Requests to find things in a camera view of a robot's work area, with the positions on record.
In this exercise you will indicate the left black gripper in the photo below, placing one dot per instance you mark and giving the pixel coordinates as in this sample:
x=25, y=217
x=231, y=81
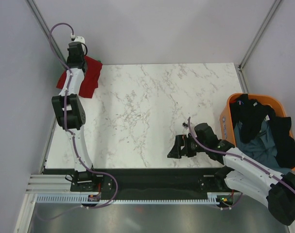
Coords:
x=69, y=60

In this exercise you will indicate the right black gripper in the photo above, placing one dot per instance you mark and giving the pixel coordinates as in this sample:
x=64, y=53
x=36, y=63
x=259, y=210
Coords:
x=181, y=140

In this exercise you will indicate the red t-shirt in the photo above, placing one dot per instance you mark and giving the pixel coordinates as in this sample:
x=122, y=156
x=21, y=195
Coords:
x=91, y=75

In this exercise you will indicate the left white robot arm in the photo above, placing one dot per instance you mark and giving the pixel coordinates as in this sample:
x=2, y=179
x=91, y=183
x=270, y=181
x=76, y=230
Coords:
x=71, y=117

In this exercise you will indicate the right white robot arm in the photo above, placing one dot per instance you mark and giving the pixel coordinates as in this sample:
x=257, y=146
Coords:
x=273, y=189

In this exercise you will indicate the orange laundry basket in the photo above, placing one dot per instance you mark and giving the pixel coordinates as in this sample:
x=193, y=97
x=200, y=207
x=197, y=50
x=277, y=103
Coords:
x=234, y=121

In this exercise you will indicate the black t-shirt in basket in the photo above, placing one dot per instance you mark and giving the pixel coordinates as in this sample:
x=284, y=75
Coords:
x=259, y=114

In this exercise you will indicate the blue-grey shirt in basket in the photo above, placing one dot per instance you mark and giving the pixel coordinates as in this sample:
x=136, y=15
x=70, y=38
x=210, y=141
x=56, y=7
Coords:
x=261, y=149

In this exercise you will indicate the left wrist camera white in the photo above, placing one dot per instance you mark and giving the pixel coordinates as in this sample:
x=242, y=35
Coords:
x=81, y=40

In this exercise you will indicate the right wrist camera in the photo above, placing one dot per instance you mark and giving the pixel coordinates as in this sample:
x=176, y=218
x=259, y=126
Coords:
x=185, y=125

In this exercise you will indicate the left aluminium frame post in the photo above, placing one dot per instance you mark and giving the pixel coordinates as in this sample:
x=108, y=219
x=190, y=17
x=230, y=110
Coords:
x=46, y=30

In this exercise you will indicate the aluminium frame post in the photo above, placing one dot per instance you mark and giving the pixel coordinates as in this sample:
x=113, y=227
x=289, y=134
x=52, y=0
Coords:
x=271, y=12
x=46, y=30

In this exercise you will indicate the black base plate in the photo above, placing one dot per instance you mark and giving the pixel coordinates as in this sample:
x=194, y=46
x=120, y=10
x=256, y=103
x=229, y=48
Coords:
x=160, y=183

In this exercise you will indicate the white slotted cable duct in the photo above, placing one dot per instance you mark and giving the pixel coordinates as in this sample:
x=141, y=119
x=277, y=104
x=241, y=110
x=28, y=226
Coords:
x=88, y=200

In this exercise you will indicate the right aluminium frame post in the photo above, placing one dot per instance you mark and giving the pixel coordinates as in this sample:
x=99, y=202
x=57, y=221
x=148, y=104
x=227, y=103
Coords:
x=271, y=12

